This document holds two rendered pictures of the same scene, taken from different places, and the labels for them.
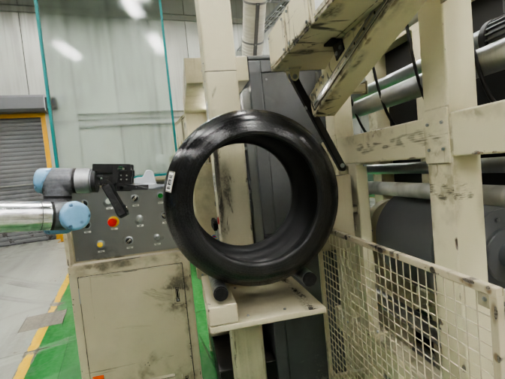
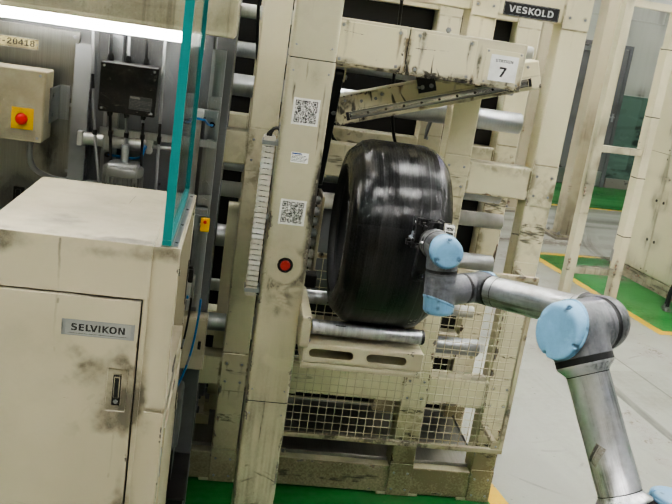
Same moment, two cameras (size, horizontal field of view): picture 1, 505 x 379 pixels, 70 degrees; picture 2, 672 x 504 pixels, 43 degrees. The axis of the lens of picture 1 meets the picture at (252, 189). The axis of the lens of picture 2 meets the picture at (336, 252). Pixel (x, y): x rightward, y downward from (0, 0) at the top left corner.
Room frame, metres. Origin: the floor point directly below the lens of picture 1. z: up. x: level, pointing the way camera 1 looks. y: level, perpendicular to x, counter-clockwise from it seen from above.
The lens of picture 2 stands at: (1.20, 2.54, 1.75)
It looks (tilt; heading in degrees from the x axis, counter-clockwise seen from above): 15 degrees down; 273
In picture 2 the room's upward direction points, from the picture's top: 9 degrees clockwise
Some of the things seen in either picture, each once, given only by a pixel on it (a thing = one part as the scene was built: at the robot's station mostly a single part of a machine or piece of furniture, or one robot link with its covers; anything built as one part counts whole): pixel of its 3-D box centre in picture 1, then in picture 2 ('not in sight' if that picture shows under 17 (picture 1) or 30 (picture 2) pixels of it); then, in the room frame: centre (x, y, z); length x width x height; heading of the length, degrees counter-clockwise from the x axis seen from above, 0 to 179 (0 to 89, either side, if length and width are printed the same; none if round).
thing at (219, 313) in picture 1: (217, 295); (361, 352); (1.22, 0.16, 0.84); 0.36 x 0.09 x 0.06; 11
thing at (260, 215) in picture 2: not in sight; (261, 216); (1.57, 0.13, 1.19); 0.05 x 0.04 x 0.48; 101
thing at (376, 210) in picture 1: (400, 281); (225, 303); (1.80, -0.71, 0.61); 0.33 x 0.06 x 0.86; 101
